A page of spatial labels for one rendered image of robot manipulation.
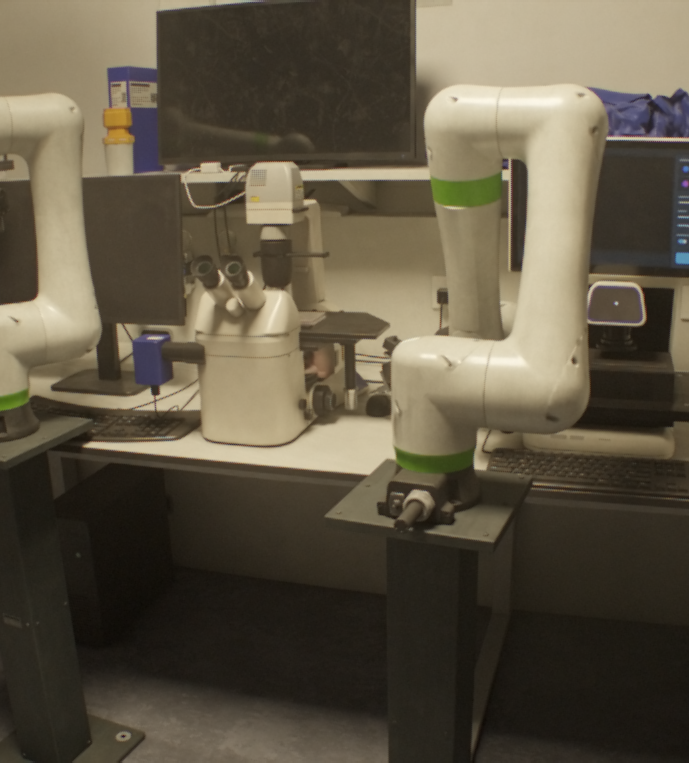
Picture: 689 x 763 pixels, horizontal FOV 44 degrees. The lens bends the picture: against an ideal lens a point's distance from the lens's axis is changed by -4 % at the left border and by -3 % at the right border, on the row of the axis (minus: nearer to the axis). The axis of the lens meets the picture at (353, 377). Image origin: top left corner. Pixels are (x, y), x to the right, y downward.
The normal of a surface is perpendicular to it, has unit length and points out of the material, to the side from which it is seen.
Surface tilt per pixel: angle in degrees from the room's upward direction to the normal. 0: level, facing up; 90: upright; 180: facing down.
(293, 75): 86
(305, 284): 100
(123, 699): 0
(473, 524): 0
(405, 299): 90
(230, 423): 90
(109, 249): 86
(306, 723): 0
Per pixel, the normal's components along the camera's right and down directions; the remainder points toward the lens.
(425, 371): -0.36, 0.22
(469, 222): -0.05, 0.61
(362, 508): -0.02, -0.96
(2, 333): 0.62, 0.16
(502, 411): -0.34, 0.54
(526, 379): -0.34, -0.18
